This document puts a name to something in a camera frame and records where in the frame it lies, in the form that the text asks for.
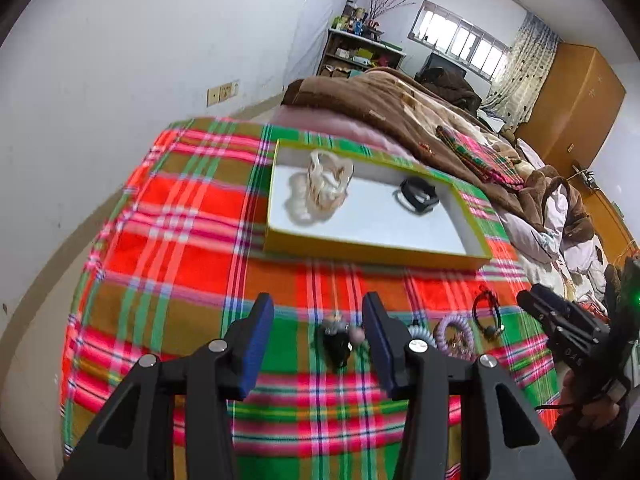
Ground dark brown jacket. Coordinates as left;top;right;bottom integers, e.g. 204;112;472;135
415;67;483;111

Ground yellow-green rimmed white tray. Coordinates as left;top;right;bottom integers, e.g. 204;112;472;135
262;138;493;267

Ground brown beaded bracelet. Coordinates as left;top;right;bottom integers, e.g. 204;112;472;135
320;311;368;373

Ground beige hair claw clip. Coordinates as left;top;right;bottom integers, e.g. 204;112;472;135
285;150;356;223

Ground beige wall socket plate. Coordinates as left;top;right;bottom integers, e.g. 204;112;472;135
206;80;240;107

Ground patterned curtain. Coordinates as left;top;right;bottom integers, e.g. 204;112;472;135
482;10;561;128

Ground white crumpled bedding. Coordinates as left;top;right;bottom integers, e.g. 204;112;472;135
500;180;608;301

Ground brown fleece blanket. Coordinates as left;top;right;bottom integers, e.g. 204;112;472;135
280;67;596;251

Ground folded plaid cloth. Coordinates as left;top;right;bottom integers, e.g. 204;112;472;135
435;125;526;192

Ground black hair tie round charm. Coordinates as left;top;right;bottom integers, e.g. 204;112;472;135
472;286;505;338

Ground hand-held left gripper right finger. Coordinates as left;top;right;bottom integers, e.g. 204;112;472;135
361;291;578;480

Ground purple spiral hair tie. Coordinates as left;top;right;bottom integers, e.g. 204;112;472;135
432;316;475;358

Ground wooden shelf unit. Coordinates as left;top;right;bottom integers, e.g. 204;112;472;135
317;27;407;78

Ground black monitor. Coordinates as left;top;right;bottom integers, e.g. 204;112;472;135
422;51;468;81

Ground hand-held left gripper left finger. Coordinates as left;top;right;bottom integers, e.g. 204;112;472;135
57;292;275;480

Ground barred window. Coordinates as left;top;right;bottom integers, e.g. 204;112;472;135
407;0;513;81

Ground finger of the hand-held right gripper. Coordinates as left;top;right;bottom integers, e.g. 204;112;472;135
529;284;609;334
516;289;597;362

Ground black wristband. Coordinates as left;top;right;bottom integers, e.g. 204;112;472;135
392;176;441;216

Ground person's right hand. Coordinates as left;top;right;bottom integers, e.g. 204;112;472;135
561;370;632;442

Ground group of bottles on shelf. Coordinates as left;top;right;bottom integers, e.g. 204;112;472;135
332;0;386;41

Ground wooden wardrobe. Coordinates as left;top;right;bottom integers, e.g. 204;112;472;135
515;42;627;176

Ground dried flower branches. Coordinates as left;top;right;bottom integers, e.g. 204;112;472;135
367;0;416;28

